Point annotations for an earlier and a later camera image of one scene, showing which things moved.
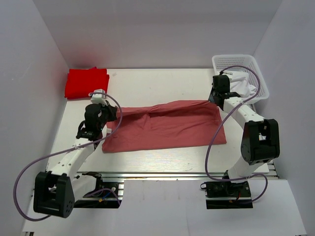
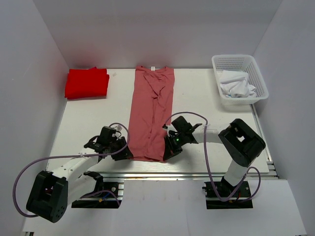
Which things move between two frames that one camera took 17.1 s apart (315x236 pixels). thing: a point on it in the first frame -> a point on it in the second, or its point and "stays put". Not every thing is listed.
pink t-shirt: x=164 y=125 -> x=151 y=112
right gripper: x=211 y=98 -> x=171 y=151
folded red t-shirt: x=79 y=83 stays put
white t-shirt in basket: x=239 y=83 stays put
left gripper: x=111 y=110 -> x=124 y=155
